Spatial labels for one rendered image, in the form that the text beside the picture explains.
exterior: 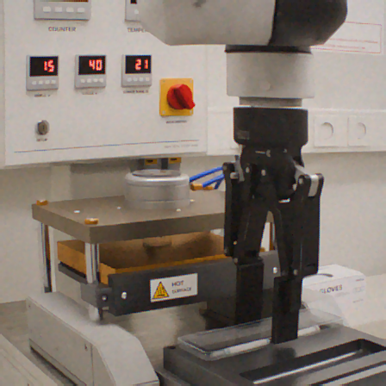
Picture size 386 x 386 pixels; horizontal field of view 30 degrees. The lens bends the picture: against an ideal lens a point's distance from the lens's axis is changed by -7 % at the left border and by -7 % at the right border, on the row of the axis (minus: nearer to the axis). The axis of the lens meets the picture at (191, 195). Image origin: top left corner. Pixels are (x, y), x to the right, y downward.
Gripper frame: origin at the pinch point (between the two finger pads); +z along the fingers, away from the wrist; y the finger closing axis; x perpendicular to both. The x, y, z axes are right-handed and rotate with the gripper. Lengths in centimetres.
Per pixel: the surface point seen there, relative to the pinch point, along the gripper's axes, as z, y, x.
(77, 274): 0.5, -23.7, -10.5
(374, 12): -41, -68, 87
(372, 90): -22, -68, 87
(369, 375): 2.3, 16.7, -1.4
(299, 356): 3.8, 6.4, -0.6
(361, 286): 19, -48, 64
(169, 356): 4.5, -2.6, -10.1
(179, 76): -23.5, -34.6, 10.8
